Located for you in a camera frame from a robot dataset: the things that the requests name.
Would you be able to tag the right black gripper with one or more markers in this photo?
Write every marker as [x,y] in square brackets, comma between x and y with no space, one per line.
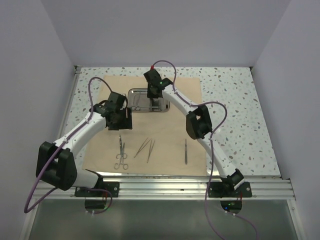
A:
[150,95]

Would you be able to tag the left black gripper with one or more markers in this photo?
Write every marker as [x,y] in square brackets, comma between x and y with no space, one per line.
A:
[126,123]

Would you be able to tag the beige surgical wrap cloth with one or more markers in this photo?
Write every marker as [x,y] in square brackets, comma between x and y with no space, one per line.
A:
[167,129]

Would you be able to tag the steel surgical scissors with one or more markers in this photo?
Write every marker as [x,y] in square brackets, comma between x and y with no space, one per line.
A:
[121,154]

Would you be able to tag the steel scalpel handle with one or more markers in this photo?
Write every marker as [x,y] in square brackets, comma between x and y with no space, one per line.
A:
[185,152]

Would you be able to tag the steel ring-handled clamp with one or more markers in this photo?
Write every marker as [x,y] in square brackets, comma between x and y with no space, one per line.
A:
[136,100]

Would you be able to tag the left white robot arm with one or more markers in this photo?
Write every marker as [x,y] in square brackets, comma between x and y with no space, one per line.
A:
[56,162]

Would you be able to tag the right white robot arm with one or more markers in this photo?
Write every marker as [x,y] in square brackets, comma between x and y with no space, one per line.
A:
[198,126]

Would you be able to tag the stainless steel instrument tray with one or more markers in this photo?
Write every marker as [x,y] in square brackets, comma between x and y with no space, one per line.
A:
[144,101]

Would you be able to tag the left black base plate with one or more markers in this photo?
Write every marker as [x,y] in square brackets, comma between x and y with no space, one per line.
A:
[101,189]

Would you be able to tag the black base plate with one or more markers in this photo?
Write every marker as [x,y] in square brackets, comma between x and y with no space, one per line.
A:
[221,190]
[101,189]

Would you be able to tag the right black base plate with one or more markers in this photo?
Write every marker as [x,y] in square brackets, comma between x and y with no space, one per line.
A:
[221,190]

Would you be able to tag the aluminium mounting rail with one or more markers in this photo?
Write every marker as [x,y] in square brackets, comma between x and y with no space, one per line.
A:
[194,188]

